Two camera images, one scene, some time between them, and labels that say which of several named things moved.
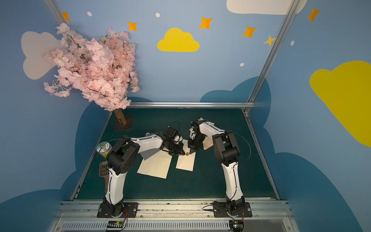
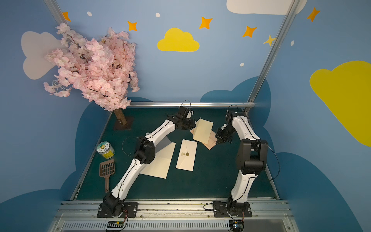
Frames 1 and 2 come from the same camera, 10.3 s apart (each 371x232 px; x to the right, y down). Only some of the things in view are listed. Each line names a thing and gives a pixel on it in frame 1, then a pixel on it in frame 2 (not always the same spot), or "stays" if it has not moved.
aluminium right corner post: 292,9 stays
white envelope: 186,161 stays
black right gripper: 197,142 to 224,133
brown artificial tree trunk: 121,116 stays
